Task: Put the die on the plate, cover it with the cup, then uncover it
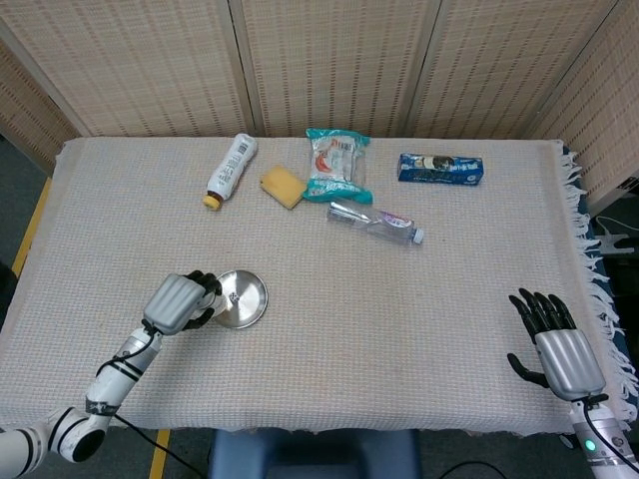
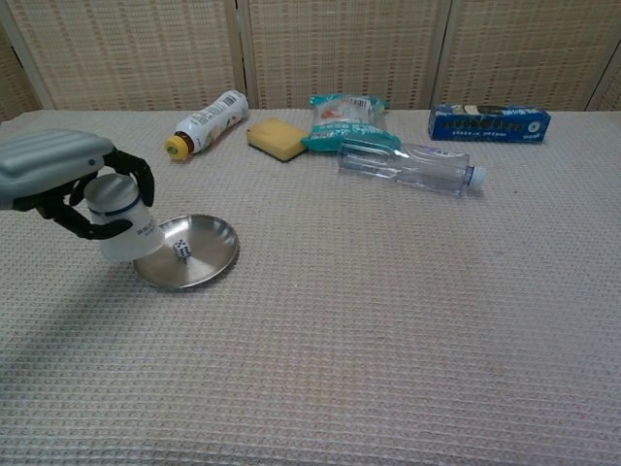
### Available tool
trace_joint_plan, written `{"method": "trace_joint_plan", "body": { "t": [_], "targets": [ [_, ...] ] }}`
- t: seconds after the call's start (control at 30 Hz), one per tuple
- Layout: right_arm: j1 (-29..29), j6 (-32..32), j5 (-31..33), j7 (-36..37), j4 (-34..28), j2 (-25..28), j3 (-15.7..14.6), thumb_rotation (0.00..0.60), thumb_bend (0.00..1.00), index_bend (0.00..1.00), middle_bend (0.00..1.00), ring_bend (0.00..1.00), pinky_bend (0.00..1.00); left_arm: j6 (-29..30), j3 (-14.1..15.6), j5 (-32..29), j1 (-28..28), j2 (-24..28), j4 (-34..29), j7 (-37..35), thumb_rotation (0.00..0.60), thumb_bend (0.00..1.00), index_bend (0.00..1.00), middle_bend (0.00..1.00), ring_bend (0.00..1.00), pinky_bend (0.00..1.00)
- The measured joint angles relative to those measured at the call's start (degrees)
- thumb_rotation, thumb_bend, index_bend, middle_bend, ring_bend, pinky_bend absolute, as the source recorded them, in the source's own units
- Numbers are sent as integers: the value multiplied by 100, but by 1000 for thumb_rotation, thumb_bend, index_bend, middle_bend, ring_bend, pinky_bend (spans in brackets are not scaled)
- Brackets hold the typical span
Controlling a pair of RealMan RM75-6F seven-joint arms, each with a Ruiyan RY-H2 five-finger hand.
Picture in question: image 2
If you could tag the white drink bottle yellow cap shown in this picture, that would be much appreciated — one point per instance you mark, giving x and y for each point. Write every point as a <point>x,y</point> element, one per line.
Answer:
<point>213,121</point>

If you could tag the clear plastic water bottle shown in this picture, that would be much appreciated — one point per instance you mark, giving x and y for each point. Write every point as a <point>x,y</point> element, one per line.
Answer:
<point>402,165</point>

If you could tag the beige woven tablecloth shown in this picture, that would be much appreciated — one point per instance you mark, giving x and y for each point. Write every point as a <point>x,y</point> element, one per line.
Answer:
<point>388,340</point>

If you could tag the teal snack packet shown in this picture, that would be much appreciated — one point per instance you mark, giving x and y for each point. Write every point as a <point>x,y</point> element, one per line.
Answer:
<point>349,126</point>

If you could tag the blue carton box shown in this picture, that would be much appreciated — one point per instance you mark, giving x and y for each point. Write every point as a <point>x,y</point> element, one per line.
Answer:
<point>485,127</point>

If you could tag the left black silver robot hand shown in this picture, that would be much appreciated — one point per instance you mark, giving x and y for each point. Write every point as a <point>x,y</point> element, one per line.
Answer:
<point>43,160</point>

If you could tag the round metal plate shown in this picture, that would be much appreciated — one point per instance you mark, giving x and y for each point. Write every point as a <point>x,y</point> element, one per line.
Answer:
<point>208,247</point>

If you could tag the yellow sponge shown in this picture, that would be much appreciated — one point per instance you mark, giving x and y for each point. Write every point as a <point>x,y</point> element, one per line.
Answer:
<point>274,136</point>

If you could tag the small white die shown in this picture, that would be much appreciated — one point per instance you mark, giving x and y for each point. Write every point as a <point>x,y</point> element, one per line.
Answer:
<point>182,249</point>

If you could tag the bamboo folding screen panel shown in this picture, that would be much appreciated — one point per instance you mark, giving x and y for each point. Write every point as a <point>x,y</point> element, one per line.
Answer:
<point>344,48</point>
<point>611,94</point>
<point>14,82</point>
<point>524,48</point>
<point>136,53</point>

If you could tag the white paper cup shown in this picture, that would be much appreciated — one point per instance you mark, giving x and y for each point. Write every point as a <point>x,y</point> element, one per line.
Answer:
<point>116,199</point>

